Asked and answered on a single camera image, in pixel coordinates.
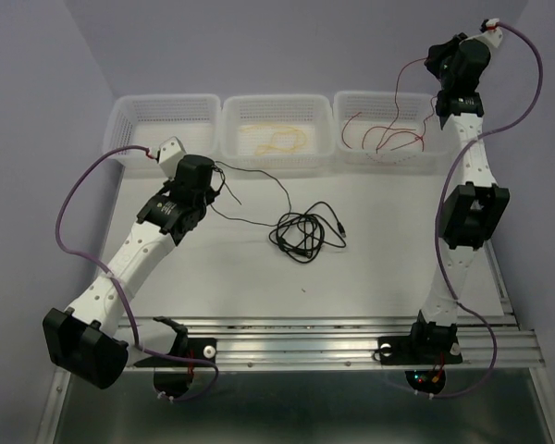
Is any red wire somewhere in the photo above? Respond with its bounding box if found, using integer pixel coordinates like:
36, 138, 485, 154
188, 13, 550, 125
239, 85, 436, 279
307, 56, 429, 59
374, 57, 438, 154
340, 110, 426, 158

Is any thin dark green wire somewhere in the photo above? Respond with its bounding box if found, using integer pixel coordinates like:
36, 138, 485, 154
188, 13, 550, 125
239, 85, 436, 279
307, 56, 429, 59
207, 161, 293, 228

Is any yellow wire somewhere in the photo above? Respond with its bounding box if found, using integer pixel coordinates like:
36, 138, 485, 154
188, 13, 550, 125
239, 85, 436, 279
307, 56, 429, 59
240, 122, 310, 156

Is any black usb cable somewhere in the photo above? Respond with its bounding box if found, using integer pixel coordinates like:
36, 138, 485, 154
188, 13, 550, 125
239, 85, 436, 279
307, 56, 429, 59
266, 201, 348, 265

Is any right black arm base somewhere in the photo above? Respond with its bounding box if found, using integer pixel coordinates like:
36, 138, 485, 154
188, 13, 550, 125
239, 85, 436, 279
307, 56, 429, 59
374, 320, 463, 398

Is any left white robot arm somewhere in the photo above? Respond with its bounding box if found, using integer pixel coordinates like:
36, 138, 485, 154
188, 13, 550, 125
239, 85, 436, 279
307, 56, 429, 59
43, 154, 219, 389

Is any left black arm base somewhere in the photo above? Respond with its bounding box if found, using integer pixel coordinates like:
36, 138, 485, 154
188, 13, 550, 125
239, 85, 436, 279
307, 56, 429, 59
132, 337, 219, 403

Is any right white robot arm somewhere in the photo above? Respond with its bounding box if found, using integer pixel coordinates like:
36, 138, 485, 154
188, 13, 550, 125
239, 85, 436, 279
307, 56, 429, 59
407, 30, 510, 364

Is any left white plastic basket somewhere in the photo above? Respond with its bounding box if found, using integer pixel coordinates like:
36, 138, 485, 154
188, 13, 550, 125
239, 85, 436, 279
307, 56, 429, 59
102, 93, 221, 157

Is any white plastic basket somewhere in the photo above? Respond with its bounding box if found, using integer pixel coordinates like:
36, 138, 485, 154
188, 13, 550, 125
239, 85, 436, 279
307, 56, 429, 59
102, 93, 221, 157
218, 94, 336, 169
333, 91, 456, 174

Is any middle white plastic basket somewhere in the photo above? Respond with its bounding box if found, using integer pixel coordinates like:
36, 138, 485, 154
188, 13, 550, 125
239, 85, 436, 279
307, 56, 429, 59
218, 94, 336, 169

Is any right white plastic basket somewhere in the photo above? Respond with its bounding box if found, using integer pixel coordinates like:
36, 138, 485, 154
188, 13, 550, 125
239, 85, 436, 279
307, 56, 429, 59
333, 91, 456, 174

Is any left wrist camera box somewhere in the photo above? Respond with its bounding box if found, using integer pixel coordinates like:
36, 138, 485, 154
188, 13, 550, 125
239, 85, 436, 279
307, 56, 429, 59
156, 136, 186, 179

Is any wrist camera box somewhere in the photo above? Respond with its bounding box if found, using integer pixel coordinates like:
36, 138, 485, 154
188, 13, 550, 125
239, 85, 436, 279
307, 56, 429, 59
478, 18, 503, 49
156, 136, 186, 179

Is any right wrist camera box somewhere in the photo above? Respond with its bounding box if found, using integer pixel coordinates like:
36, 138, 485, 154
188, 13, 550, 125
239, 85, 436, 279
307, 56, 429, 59
478, 18, 503, 49

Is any aluminium front rail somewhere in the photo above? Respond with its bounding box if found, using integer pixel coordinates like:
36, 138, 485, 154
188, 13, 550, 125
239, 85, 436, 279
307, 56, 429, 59
55, 315, 545, 374

